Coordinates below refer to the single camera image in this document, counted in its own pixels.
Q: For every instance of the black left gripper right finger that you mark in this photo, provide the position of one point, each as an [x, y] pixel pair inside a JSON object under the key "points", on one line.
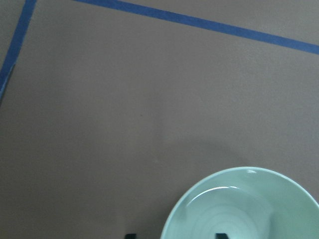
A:
{"points": [[221, 236]]}

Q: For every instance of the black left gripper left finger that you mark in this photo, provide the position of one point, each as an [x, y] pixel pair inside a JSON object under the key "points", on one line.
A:
{"points": [[130, 236]]}

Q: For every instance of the mint green bowl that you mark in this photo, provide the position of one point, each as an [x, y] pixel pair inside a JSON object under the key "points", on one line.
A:
{"points": [[244, 203]]}

